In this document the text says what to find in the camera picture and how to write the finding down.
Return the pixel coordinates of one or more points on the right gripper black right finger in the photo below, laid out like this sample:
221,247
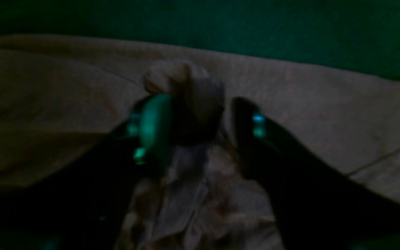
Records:
316,207

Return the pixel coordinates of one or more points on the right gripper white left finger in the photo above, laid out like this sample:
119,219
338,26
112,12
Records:
150,125

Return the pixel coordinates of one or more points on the red long-sleeve T-shirt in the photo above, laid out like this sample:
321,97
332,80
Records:
68,180

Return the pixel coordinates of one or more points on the black table cloth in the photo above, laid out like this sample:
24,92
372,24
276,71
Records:
357,35

